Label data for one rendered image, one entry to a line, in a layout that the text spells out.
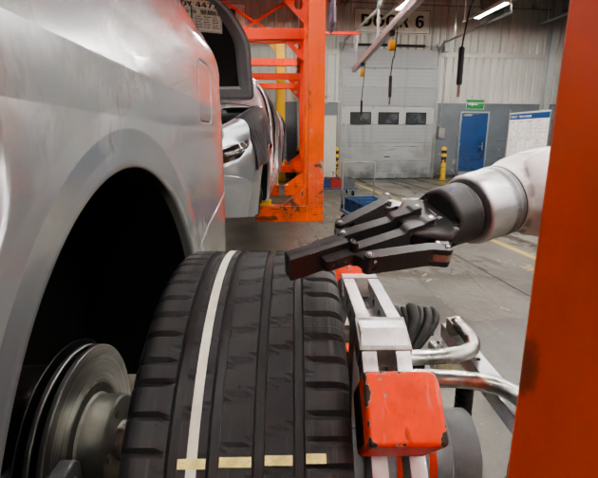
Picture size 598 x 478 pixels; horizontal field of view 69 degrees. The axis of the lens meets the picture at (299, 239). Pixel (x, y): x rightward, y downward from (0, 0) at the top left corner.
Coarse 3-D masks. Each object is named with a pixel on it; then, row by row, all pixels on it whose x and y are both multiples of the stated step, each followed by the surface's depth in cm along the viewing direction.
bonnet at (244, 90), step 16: (192, 0) 320; (208, 0) 318; (208, 16) 333; (224, 16) 330; (208, 32) 346; (224, 32) 345; (240, 32) 342; (224, 48) 356; (240, 48) 353; (224, 64) 367; (240, 64) 364; (224, 80) 376; (240, 80) 374; (224, 96) 385; (240, 96) 384
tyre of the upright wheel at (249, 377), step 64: (192, 256) 65; (256, 256) 66; (192, 320) 52; (256, 320) 51; (320, 320) 51; (192, 384) 45; (256, 384) 46; (320, 384) 46; (128, 448) 42; (256, 448) 43; (320, 448) 42
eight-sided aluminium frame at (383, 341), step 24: (360, 288) 74; (360, 312) 60; (384, 312) 60; (360, 336) 55; (384, 336) 54; (408, 336) 55; (360, 360) 54; (384, 360) 54; (408, 360) 53; (384, 456) 47; (408, 456) 48
